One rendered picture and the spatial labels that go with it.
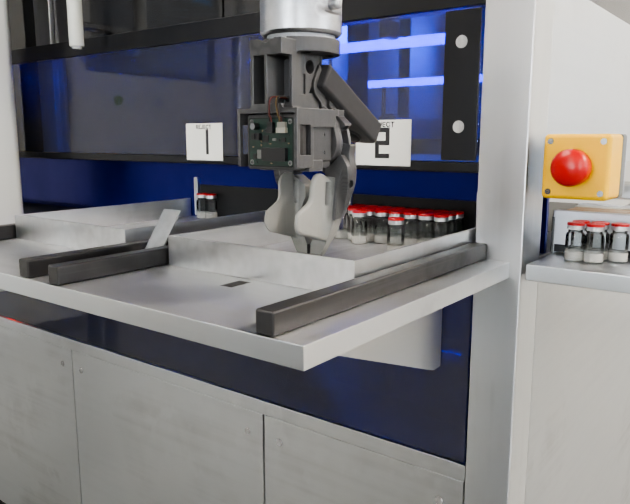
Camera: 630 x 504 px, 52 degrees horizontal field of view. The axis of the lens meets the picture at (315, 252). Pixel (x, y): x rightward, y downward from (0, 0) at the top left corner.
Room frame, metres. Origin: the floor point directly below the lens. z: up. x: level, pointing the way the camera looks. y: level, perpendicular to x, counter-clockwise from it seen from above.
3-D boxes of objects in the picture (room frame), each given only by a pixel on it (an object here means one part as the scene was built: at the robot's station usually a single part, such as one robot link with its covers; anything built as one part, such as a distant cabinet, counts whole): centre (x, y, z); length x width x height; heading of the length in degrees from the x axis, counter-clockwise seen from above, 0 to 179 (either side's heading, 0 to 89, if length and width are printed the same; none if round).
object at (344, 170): (0.63, -0.02, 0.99); 0.05 x 0.02 x 0.09; 53
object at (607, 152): (0.75, -0.31, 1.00); 0.08 x 0.07 x 0.07; 143
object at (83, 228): (1.01, 0.24, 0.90); 0.34 x 0.26 x 0.04; 143
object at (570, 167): (0.71, -0.28, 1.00); 0.04 x 0.04 x 0.04; 53
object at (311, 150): (0.62, 0.02, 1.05); 0.09 x 0.08 x 0.12; 143
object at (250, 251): (0.80, -0.04, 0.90); 0.34 x 0.26 x 0.04; 143
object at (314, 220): (0.61, 0.00, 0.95); 0.06 x 0.03 x 0.09; 143
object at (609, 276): (0.77, -0.34, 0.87); 0.14 x 0.13 x 0.02; 143
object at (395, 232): (0.81, -0.10, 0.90); 0.02 x 0.02 x 0.04
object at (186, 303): (0.85, 0.14, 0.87); 0.70 x 0.48 x 0.02; 53
